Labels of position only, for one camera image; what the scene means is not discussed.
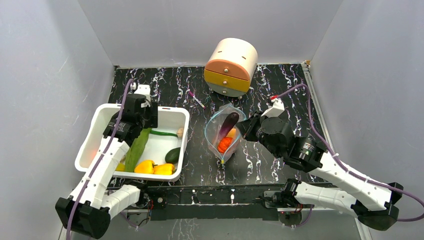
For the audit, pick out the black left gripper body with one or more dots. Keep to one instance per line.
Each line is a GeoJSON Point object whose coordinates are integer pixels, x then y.
{"type": "Point", "coordinates": [148, 120]}

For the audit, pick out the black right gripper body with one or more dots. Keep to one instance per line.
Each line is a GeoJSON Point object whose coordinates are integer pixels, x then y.
{"type": "Point", "coordinates": [250, 126]}

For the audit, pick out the clear zip top bag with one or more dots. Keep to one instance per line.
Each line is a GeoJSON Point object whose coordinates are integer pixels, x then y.
{"type": "Point", "coordinates": [213, 126]}

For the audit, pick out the orange pumpkin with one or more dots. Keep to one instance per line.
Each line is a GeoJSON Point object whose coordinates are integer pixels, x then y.
{"type": "Point", "coordinates": [224, 144]}

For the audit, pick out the dark green avocado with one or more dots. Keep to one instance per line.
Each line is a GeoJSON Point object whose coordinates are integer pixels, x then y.
{"type": "Point", "coordinates": [172, 157]}

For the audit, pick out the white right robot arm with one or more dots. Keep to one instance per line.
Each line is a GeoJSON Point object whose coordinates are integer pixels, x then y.
{"type": "Point", "coordinates": [373, 205]}

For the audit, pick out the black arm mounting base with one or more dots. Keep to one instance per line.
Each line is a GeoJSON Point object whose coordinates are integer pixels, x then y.
{"type": "Point", "coordinates": [240, 201]}

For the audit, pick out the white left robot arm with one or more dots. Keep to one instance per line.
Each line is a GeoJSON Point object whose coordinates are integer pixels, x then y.
{"type": "Point", "coordinates": [113, 129]}

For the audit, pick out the green cucumber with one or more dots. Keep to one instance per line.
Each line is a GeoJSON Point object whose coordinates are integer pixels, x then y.
{"type": "Point", "coordinates": [161, 133]}

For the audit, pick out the green leafy vegetable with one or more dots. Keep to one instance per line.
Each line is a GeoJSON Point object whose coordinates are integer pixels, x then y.
{"type": "Point", "coordinates": [136, 150]}

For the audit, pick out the beige garlic bulb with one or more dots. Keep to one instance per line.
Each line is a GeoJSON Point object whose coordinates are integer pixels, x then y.
{"type": "Point", "coordinates": [180, 133]}

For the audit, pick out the pink marker pen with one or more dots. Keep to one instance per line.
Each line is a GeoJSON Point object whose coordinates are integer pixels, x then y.
{"type": "Point", "coordinates": [196, 99]}

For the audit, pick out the yellow orange bell pepper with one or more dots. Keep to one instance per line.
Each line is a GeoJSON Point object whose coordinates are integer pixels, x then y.
{"type": "Point", "coordinates": [164, 169]}

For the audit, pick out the small yellow vegetable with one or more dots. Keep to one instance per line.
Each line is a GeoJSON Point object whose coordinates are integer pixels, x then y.
{"type": "Point", "coordinates": [120, 167]}

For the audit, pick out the round pastel drawer cabinet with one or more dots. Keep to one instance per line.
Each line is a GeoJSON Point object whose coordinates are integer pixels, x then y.
{"type": "Point", "coordinates": [230, 69]}

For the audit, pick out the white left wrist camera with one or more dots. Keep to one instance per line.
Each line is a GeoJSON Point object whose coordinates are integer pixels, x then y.
{"type": "Point", "coordinates": [141, 89]}

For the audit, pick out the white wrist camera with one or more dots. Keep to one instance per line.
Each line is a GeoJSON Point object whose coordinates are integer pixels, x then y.
{"type": "Point", "coordinates": [275, 109]}
{"type": "Point", "coordinates": [141, 89]}

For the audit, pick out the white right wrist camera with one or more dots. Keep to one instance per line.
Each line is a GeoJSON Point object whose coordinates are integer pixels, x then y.
{"type": "Point", "coordinates": [275, 109]}

